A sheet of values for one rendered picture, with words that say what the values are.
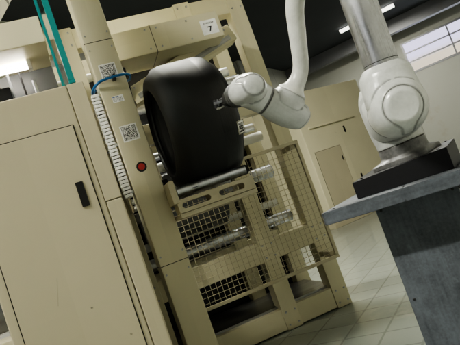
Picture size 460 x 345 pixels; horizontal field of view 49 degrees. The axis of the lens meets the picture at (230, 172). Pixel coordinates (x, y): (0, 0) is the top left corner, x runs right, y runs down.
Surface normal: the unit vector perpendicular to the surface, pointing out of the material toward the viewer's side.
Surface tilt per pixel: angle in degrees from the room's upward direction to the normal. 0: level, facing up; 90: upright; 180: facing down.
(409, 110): 97
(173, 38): 90
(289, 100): 102
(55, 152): 90
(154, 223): 90
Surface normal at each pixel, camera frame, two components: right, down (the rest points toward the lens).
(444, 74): -0.47, 0.11
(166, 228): 0.26, -0.16
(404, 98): -0.15, 0.13
